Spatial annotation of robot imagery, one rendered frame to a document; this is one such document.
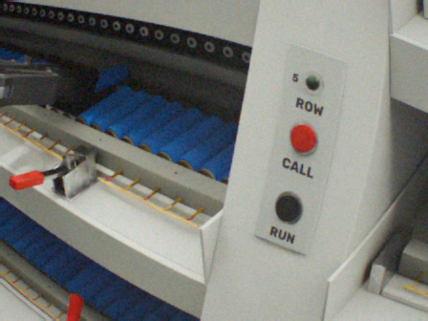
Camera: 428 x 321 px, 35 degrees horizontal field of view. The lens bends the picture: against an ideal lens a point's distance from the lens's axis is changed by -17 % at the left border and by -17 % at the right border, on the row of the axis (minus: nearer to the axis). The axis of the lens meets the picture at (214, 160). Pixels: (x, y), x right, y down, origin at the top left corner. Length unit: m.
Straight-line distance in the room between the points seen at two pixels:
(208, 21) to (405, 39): 0.15
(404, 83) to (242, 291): 0.18
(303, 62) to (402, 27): 0.08
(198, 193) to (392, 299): 0.18
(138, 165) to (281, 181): 0.16
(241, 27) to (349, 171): 0.12
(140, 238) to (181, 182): 0.05
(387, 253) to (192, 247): 0.15
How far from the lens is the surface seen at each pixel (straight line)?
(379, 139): 0.44
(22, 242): 0.84
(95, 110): 0.68
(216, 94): 0.67
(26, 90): 0.57
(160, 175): 0.58
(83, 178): 0.61
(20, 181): 0.56
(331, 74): 0.43
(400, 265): 0.51
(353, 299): 0.50
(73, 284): 0.77
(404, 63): 0.42
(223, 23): 0.49
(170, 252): 0.54
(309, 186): 0.45
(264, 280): 0.49
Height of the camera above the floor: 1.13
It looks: 17 degrees down
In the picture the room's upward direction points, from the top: 10 degrees clockwise
